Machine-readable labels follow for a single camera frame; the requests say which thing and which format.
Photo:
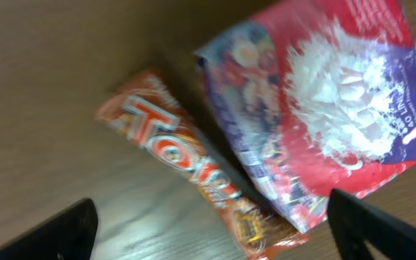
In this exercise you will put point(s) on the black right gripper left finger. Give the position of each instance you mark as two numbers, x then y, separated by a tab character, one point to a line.
68	235

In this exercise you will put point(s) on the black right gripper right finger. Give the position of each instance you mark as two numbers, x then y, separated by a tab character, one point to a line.
354	223

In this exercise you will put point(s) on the red purple pad packet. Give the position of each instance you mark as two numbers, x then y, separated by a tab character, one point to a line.
316	95

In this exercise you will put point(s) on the red snack bar wrapper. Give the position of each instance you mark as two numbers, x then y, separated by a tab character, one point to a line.
146	112

